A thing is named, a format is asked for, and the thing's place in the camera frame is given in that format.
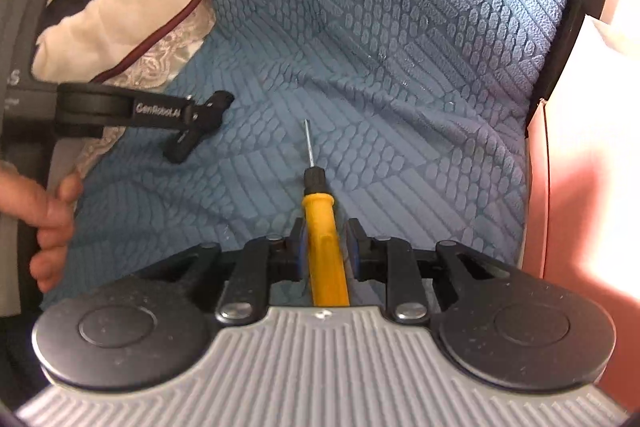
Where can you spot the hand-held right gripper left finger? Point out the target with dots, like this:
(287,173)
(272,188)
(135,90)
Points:
(301,252)

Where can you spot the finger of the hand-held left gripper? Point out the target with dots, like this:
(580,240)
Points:
(217,104)
(160,109)

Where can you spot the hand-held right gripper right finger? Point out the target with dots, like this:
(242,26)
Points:
(353,252)

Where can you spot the pink storage box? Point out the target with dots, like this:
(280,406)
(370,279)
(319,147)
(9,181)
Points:
(580,207)

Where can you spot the person's left hand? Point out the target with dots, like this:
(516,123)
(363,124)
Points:
(52,217)

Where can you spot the red black white printed blanket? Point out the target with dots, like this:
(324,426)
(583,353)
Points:
(110,17)

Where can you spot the blue quilted bed cover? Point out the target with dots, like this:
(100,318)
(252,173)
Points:
(380,57)

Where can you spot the black bed frame edge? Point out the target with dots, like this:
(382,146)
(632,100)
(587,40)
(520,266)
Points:
(575,17)

